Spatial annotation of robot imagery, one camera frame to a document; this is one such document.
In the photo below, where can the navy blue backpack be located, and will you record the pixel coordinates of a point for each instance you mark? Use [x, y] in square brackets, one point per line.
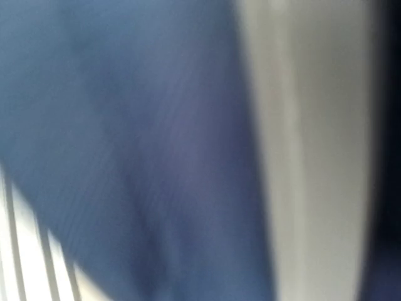
[208, 150]

